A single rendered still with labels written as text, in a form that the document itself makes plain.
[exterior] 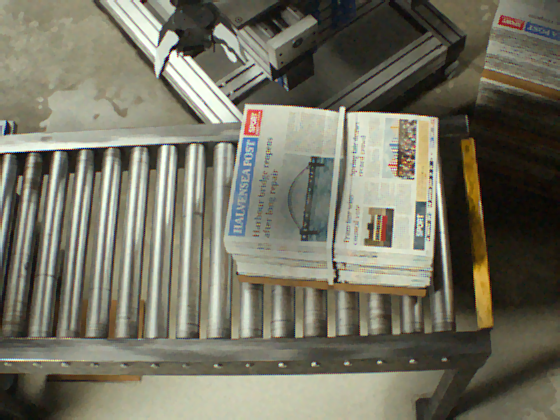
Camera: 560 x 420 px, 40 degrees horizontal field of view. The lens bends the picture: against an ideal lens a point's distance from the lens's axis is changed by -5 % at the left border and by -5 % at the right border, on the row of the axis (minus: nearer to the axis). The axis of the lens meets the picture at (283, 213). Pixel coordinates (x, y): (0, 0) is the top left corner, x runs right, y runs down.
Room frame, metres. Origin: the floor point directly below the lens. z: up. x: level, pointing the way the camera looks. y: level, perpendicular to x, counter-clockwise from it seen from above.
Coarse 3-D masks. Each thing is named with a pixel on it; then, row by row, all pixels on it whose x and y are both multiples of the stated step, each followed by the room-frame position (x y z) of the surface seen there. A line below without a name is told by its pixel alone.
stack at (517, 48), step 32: (512, 0) 1.16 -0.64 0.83; (544, 0) 1.15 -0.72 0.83; (512, 32) 1.07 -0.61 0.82; (544, 32) 1.05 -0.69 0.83; (512, 64) 1.06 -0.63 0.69; (544, 64) 1.02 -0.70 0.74; (480, 96) 1.09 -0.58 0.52; (512, 96) 1.05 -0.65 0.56; (480, 128) 1.09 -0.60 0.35; (544, 128) 0.99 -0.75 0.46; (512, 160) 1.02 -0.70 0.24; (544, 160) 0.98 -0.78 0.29; (512, 192) 1.02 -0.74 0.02; (544, 192) 0.95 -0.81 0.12
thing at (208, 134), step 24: (456, 120) 0.87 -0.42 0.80; (0, 144) 1.03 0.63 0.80; (24, 144) 1.02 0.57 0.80; (48, 144) 1.00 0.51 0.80; (72, 144) 0.99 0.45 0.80; (96, 144) 0.97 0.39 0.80; (120, 144) 0.96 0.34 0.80; (144, 144) 0.95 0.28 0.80; (168, 144) 0.94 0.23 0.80; (192, 144) 0.93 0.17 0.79; (456, 144) 0.83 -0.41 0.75; (48, 168) 0.99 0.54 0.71; (72, 168) 0.98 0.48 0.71
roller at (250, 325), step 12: (240, 288) 0.57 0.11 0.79; (252, 288) 0.57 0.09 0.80; (240, 300) 0.55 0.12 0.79; (252, 300) 0.54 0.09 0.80; (240, 312) 0.52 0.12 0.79; (252, 312) 0.52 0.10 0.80; (240, 324) 0.50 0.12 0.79; (252, 324) 0.49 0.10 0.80; (240, 336) 0.47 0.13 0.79; (252, 336) 0.47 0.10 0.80
